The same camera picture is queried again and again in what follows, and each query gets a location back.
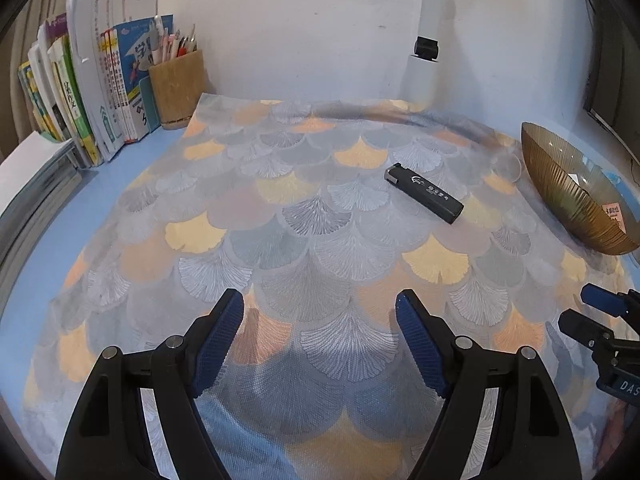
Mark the fan-pattern table mat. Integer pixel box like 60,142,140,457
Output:
15,92,632,480

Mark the bundle of pens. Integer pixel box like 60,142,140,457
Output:
150,14,199,67

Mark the person's right hand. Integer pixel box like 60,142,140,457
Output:
604,404,633,461

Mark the clear round coaster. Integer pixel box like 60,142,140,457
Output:
494,152,524,184

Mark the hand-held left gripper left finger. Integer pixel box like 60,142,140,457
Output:
56,287,246,480

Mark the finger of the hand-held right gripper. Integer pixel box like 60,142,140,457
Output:
558,309,615,350
581,282,640,318

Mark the brown pen holder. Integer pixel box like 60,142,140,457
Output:
148,50,211,131

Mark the blue bookend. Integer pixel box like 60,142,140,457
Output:
137,77,164,134

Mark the row of upright books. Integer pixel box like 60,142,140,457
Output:
17,0,174,169

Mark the black lighter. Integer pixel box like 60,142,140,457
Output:
384,164,465,225

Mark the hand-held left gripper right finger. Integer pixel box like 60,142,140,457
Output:
395,288,583,480

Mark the orange small packet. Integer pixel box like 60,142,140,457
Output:
602,202,630,234

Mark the black monitor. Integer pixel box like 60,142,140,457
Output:
582,0,640,186

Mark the brown ribbed glass bowl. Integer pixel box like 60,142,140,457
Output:
521,121,640,256

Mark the stack of white papers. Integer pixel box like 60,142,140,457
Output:
0,130,84,263

